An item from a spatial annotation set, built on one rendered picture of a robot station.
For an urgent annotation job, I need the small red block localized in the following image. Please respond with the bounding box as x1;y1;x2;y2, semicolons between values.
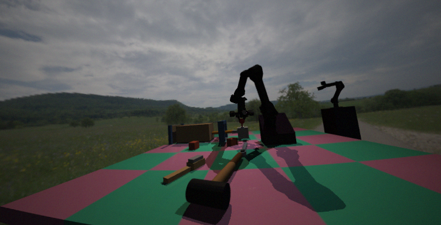
226;138;238;146
189;141;199;150

